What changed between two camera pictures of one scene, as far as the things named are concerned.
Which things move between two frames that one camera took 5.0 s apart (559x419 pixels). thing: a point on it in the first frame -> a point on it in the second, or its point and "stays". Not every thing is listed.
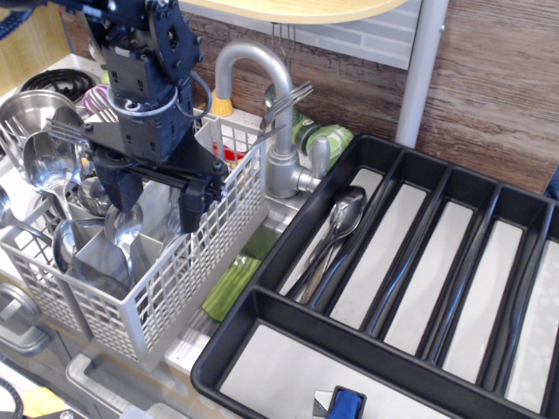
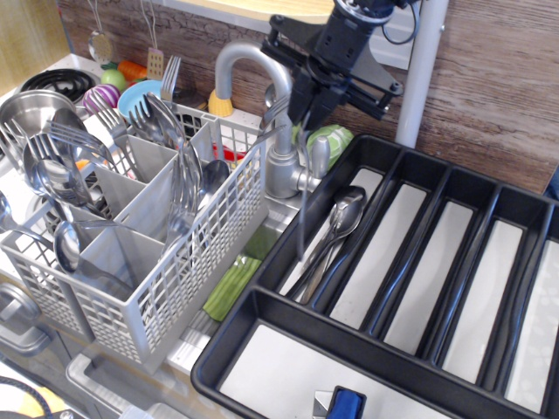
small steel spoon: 123,228 -> 305,132
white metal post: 423,58 stays
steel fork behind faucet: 297,94 stays
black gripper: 154,136 -> 335,49
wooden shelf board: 299,11 stays
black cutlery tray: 431,291 stays
